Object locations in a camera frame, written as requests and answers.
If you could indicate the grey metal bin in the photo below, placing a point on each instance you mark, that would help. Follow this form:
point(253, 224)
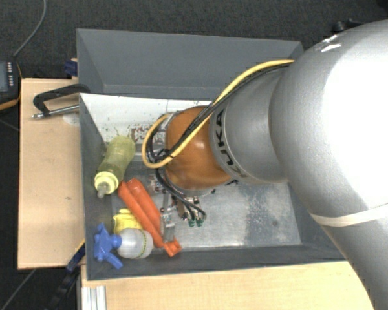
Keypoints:
point(232, 224)

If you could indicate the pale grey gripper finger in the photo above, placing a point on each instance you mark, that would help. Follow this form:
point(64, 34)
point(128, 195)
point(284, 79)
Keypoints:
point(170, 232)

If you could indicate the white spray bottle blue trigger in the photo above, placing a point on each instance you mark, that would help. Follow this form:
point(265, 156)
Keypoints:
point(134, 244)

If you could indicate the pale wood flat board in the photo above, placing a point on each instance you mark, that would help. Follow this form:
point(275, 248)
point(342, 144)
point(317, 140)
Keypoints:
point(48, 179)

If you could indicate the yellow toy cup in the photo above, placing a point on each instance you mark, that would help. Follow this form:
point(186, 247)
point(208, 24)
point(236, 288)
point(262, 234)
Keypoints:
point(124, 221)

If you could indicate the yellow clear plastic bottle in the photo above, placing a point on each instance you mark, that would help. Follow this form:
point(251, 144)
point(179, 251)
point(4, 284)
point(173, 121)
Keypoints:
point(117, 158)

